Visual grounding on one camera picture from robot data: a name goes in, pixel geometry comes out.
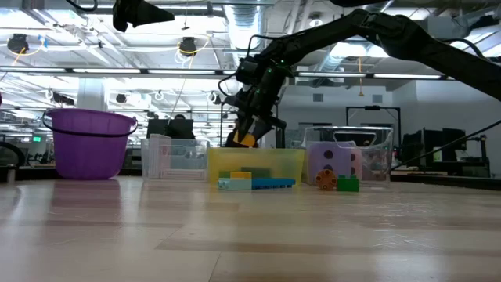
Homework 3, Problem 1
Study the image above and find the brown toy block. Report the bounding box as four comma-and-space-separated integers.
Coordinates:
315, 168, 338, 192

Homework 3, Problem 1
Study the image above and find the yellow translucent tray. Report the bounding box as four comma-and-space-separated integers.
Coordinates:
206, 146, 307, 186

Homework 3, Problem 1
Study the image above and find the dark green toy block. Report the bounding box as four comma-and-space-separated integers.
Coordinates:
218, 167, 272, 179

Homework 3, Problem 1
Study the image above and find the pink foam die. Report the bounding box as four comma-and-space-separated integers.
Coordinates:
351, 150, 364, 181

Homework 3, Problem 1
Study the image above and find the black table frame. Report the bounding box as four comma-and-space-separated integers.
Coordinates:
0, 166, 501, 192

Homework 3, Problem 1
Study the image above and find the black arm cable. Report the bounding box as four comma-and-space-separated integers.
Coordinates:
64, 0, 99, 13
217, 72, 240, 99

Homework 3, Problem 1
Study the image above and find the white playing card box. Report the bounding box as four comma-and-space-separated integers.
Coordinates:
148, 134, 173, 179

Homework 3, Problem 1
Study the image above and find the silver slanted ventilation duct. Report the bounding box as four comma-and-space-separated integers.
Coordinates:
312, 0, 392, 75

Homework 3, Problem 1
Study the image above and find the black computer monitor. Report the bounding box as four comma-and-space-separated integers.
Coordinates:
146, 118, 195, 140

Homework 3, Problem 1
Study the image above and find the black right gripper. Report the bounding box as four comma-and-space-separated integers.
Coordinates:
234, 50, 294, 144

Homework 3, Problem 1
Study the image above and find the small green toy block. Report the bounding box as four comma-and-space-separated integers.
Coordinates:
336, 175, 360, 193

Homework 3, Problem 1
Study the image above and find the black ceiling device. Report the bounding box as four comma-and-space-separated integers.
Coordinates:
6, 33, 31, 55
178, 36, 198, 58

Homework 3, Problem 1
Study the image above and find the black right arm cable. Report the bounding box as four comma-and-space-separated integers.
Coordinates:
217, 72, 240, 99

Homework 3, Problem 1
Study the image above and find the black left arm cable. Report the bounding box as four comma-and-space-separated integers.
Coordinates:
64, 0, 99, 13

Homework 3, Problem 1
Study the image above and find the long ceiling light strip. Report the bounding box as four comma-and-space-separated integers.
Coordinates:
0, 66, 455, 82

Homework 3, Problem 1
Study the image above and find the thin black rod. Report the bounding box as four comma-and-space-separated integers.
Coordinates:
391, 119, 501, 172

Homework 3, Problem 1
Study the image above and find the small clear plastic container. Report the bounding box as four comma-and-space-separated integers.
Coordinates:
140, 136, 211, 182

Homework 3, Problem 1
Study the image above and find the clear plastic bin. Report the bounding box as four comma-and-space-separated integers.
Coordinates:
304, 125, 395, 187

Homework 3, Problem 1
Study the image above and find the mint green toy block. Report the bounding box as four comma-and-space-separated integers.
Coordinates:
217, 177, 254, 192

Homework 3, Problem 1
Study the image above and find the purple foam die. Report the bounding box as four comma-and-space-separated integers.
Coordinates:
308, 141, 355, 183

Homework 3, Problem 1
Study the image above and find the black workstation equipment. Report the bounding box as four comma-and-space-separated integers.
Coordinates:
402, 128, 491, 174

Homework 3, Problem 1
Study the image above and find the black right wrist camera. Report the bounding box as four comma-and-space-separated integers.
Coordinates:
236, 57, 260, 85

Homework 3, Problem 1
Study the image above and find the long blue flat block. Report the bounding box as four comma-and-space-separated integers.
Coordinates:
250, 178, 297, 190

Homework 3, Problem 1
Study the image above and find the purple plastic bucket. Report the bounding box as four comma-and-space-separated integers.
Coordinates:
41, 107, 139, 180

